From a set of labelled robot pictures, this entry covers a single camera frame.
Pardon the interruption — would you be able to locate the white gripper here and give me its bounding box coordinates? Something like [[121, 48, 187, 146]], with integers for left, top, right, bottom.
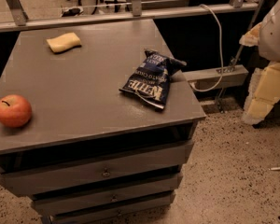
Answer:
[[239, 0, 280, 125]]

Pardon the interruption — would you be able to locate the bottom grey drawer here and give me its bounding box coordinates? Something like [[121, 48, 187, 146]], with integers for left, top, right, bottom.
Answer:
[[52, 190, 175, 224]]

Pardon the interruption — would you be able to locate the red apple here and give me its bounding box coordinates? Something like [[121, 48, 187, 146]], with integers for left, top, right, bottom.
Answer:
[[0, 94, 32, 128]]

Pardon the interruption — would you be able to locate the top grey drawer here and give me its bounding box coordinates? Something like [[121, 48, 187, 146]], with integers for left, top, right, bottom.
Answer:
[[0, 141, 192, 196]]

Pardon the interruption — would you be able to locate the grey metal floor block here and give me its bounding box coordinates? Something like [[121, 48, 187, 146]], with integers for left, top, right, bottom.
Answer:
[[184, 65, 248, 91]]

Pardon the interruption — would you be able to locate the grey drawer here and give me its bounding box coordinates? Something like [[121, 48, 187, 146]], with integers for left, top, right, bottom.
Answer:
[[0, 141, 192, 196], [32, 168, 183, 216], [52, 190, 175, 224]]

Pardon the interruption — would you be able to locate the middle grey drawer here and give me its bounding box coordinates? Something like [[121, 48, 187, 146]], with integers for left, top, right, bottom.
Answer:
[[32, 168, 183, 216]]

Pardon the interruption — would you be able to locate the grey metal railing beam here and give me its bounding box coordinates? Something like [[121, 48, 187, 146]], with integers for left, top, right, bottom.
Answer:
[[0, 0, 264, 33]]

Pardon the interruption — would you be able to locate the yellow sponge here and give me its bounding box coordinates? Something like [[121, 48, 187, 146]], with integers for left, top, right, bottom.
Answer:
[[47, 33, 81, 53]]

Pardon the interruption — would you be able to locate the blue Kettle chip bag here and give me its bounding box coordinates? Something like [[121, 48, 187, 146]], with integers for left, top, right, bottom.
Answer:
[[119, 49, 186, 110]]

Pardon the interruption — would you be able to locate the white cable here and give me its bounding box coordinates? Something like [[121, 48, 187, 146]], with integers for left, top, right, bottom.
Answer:
[[189, 4, 225, 93]]

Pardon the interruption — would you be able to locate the grey drawer cabinet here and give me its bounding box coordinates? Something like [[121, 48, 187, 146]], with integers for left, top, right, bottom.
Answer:
[[0, 18, 207, 224]]

